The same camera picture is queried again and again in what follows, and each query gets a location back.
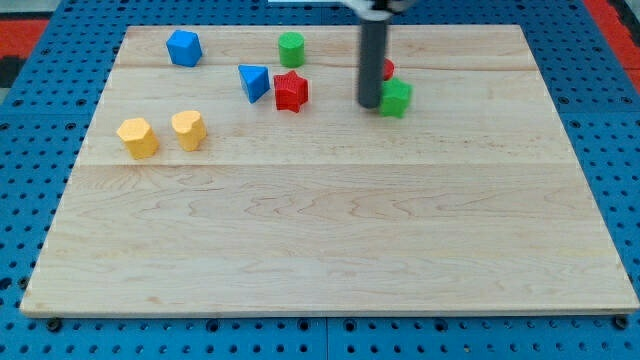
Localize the blue triangle block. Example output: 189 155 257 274
238 64 270 104

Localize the red round block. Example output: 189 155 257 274
383 58 395 81

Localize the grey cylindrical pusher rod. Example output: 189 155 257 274
357 10 390 109

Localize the green star block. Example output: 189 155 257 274
379 77 413 118

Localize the light wooden board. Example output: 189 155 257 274
20 25 639 318

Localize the yellow heart block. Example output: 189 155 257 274
171 110 207 152

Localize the red star block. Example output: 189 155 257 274
274 71 309 113

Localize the yellow hexagon block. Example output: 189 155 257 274
116 117 159 160

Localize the green cylinder block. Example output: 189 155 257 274
278 32 305 68

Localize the blue cube block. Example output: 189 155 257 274
166 30 202 67

